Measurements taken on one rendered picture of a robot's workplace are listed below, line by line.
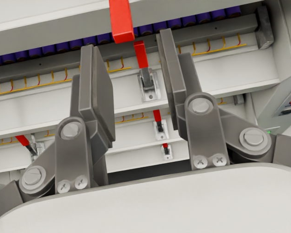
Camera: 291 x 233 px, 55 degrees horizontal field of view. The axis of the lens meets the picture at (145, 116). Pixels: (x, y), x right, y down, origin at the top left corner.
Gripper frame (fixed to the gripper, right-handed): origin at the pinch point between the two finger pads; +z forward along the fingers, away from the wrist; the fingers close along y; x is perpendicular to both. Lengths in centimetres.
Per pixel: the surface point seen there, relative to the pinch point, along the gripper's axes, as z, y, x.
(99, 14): 10.9, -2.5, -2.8
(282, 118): 19.8, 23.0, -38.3
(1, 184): 23, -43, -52
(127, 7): 6.4, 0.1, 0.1
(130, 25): 5.0, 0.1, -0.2
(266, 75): 16.7, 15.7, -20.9
